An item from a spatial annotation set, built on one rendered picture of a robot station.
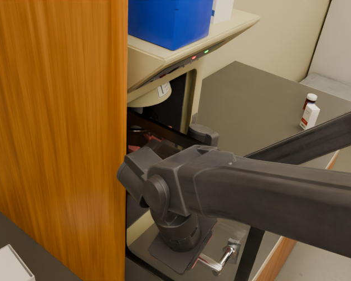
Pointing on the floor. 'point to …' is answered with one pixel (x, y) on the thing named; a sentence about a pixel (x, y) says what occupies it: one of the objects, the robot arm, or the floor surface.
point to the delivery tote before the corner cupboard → (334, 87)
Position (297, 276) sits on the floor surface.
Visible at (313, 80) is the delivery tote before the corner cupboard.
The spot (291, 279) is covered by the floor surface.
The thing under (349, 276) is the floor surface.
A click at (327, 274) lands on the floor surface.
